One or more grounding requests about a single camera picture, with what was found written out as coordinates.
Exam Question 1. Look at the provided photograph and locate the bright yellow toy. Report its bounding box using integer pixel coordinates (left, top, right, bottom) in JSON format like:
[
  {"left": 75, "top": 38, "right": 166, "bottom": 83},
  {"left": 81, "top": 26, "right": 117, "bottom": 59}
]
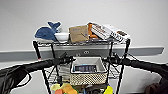
[{"left": 103, "top": 85, "right": 115, "bottom": 94}]

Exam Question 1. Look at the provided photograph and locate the brown paper box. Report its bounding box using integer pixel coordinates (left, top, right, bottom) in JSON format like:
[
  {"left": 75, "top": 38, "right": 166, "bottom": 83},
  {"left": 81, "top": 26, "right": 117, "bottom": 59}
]
[{"left": 68, "top": 24, "right": 91, "bottom": 44}]

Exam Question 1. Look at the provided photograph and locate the white box with dark print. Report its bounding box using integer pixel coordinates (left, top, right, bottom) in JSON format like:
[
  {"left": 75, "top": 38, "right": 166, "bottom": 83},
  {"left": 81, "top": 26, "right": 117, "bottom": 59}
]
[{"left": 103, "top": 24, "right": 131, "bottom": 44}]

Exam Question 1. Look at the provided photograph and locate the salmon orange toy block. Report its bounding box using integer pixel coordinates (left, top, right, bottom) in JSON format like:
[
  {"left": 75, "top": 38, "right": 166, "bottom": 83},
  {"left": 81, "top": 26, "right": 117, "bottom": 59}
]
[{"left": 53, "top": 89, "right": 64, "bottom": 94}]

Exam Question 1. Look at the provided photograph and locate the pale basket with dark spots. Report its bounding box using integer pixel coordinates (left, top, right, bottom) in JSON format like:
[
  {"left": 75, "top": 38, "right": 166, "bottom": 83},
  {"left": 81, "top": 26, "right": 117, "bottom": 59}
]
[{"left": 69, "top": 57, "right": 109, "bottom": 86}]

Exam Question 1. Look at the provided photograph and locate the grey wall socket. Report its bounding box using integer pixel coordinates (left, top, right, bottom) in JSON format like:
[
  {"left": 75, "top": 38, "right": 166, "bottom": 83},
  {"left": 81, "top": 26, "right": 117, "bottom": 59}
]
[{"left": 83, "top": 50, "right": 93, "bottom": 56}]

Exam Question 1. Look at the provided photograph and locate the white snack box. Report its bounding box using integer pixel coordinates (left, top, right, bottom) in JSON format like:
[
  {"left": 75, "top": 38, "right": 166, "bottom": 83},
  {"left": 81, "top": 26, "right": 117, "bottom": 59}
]
[{"left": 89, "top": 22, "right": 113, "bottom": 41}]

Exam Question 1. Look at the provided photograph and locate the blue whale plush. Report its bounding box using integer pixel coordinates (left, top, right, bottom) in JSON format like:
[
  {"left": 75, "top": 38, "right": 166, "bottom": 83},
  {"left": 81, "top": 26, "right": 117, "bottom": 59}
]
[{"left": 34, "top": 21, "right": 63, "bottom": 43}]

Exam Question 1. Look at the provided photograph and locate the black wire shelf rack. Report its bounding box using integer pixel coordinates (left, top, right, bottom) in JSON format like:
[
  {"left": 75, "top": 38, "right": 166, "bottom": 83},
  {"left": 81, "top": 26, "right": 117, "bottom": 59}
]
[{"left": 32, "top": 38, "right": 132, "bottom": 94}]

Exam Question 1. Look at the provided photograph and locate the pale yellow toy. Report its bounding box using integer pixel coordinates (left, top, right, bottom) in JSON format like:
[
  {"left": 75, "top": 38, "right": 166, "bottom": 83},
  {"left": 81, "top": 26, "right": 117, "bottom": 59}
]
[{"left": 50, "top": 83, "right": 62, "bottom": 93}]

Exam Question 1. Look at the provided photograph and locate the blue toy cup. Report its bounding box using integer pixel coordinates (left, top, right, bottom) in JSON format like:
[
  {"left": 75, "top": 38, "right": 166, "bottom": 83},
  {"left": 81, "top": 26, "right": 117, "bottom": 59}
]
[{"left": 82, "top": 87, "right": 90, "bottom": 94}]

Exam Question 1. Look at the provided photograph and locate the white bowl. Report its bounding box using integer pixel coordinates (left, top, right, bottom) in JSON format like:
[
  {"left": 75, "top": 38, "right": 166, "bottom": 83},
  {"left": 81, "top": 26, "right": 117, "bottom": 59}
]
[{"left": 54, "top": 32, "right": 71, "bottom": 43}]

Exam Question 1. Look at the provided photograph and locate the yellow orange toy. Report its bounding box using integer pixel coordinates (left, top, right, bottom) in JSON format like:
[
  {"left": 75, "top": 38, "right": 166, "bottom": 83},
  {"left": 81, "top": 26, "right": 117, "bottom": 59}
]
[{"left": 59, "top": 83, "right": 78, "bottom": 94}]

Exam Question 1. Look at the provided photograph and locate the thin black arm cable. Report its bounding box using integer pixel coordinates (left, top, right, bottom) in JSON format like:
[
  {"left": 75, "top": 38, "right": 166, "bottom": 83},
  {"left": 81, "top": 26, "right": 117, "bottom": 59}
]
[{"left": 3, "top": 66, "right": 33, "bottom": 90}]

